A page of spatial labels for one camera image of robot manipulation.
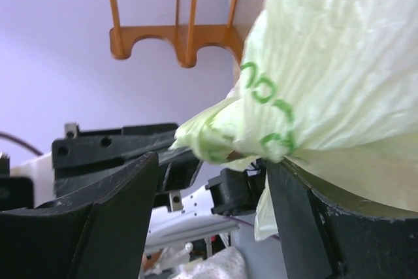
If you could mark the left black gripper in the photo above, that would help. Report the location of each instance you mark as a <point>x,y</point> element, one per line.
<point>84,157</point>

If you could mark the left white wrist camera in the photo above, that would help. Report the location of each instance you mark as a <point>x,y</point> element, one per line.
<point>41,172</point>

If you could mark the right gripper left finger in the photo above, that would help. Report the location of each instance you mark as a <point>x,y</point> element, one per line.
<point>98,231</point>

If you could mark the light green plastic bag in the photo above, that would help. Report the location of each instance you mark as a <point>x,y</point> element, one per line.
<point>330,85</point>

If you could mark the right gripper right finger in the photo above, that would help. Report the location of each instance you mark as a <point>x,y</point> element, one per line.
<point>328,232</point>

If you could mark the brown wooden rack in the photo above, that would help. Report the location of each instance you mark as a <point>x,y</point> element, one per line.
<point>186,39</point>

